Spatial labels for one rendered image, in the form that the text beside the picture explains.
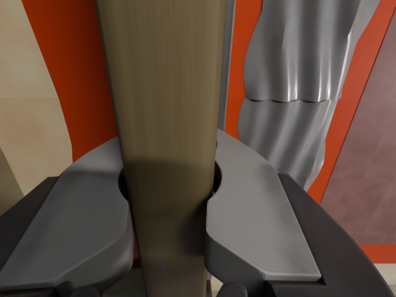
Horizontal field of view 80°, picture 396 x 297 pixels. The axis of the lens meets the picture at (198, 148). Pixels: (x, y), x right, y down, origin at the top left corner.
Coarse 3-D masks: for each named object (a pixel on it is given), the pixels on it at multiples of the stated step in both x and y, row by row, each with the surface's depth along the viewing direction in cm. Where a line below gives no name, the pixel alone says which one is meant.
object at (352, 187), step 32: (96, 128) 18; (352, 128) 19; (384, 128) 19; (352, 160) 20; (384, 160) 21; (320, 192) 22; (352, 192) 22; (384, 192) 22; (352, 224) 25; (384, 224) 25; (384, 256) 28
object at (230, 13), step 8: (232, 0) 11; (232, 8) 11; (232, 16) 11; (232, 24) 11; (224, 32) 11; (232, 32) 11; (224, 40) 11; (232, 40) 11; (224, 48) 12; (224, 56) 12; (224, 64) 12; (224, 72) 12; (224, 80) 12; (224, 88) 13; (224, 96) 13; (224, 104) 13; (224, 112) 13; (224, 120) 14; (224, 128) 14; (208, 272) 21
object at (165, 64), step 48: (96, 0) 5; (144, 0) 5; (192, 0) 5; (144, 48) 5; (192, 48) 5; (144, 96) 6; (192, 96) 6; (144, 144) 7; (192, 144) 7; (144, 192) 8; (192, 192) 8; (144, 240) 9; (192, 240) 9; (192, 288) 11
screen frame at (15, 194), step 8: (0, 152) 18; (0, 160) 18; (0, 168) 18; (8, 168) 19; (0, 176) 18; (8, 176) 19; (0, 184) 18; (8, 184) 19; (16, 184) 20; (0, 192) 18; (8, 192) 19; (16, 192) 20; (0, 200) 18; (8, 200) 19; (16, 200) 20; (0, 208) 18; (8, 208) 19; (392, 288) 31; (104, 296) 29; (112, 296) 29; (120, 296) 29; (128, 296) 29; (136, 296) 29; (144, 296) 30
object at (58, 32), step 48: (48, 0) 14; (240, 0) 14; (384, 0) 14; (48, 48) 15; (96, 48) 15; (240, 48) 15; (384, 48) 16; (96, 96) 17; (240, 96) 17; (384, 96) 17
